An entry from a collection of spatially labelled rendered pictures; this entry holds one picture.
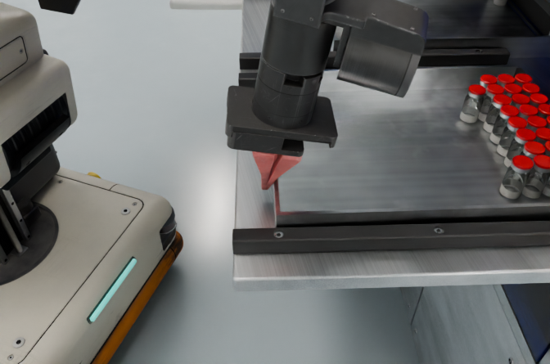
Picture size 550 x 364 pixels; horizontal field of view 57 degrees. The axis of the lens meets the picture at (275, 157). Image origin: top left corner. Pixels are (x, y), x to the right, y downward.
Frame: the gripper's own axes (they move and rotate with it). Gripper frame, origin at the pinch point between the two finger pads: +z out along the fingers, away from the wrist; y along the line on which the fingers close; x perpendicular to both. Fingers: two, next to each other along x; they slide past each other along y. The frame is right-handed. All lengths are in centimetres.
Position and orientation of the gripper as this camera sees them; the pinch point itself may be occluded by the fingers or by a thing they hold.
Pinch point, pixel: (265, 180)
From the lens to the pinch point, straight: 53.3
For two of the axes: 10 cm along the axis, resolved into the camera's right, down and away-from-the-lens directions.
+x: -0.4, -6.6, 7.5
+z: -1.8, 7.5, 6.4
